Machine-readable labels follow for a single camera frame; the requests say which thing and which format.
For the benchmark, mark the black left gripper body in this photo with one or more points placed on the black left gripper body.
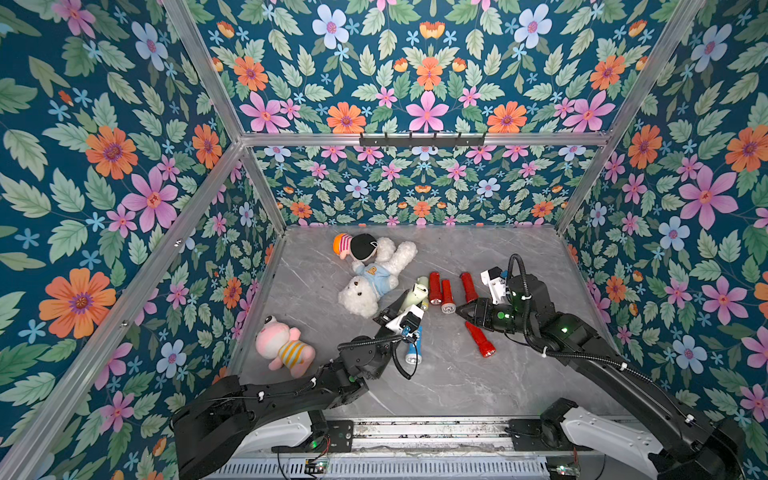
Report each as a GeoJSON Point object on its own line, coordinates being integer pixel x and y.
{"type": "Point", "coordinates": [379, 321]}

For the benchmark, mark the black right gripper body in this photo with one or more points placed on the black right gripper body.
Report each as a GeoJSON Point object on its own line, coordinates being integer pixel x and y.
{"type": "Point", "coordinates": [485, 312]}

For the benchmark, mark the red flashlight plain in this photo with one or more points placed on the red flashlight plain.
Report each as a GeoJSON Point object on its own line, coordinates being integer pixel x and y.
{"type": "Point", "coordinates": [469, 287]}
{"type": "Point", "coordinates": [435, 289]}
{"type": "Point", "coordinates": [485, 347]}

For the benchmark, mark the red flashlight white logo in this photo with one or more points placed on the red flashlight white logo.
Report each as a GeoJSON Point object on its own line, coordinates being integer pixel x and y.
{"type": "Point", "coordinates": [448, 305]}

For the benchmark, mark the pale green flashlight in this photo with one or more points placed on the pale green flashlight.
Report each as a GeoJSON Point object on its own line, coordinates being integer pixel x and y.
{"type": "Point", "coordinates": [417, 295]}

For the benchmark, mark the blue flashlight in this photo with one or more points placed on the blue flashlight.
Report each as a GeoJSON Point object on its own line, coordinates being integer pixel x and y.
{"type": "Point", "coordinates": [414, 354]}

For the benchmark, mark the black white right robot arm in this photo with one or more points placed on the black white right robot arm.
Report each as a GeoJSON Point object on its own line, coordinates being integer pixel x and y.
{"type": "Point", "coordinates": [672, 440]}

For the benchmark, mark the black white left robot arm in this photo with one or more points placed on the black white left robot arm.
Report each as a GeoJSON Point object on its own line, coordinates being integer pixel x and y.
{"type": "Point", "coordinates": [209, 429]}

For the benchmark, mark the white teddy bear blue shirt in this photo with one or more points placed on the white teddy bear blue shirt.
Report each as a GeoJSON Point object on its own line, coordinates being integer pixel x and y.
{"type": "Point", "coordinates": [374, 279]}

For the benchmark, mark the pink plush toy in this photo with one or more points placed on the pink plush toy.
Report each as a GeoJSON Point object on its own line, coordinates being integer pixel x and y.
{"type": "Point", "coordinates": [282, 346]}

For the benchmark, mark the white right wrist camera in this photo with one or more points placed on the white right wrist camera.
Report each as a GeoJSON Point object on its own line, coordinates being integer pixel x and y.
{"type": "Point", "coordinates": [494, 279]}

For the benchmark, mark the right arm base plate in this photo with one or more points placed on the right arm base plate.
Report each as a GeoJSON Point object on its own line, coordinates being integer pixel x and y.
{"type": "Point", "coordinates": [531, 434]}

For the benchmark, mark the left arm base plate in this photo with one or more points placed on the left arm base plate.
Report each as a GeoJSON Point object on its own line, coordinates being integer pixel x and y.
{"type": "Point", "coordinates": [323, 437]}

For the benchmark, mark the black hook rail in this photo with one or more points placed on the black hook rail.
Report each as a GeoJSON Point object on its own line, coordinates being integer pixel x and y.
{"type": "Point", "coordinates": [409, 140]}

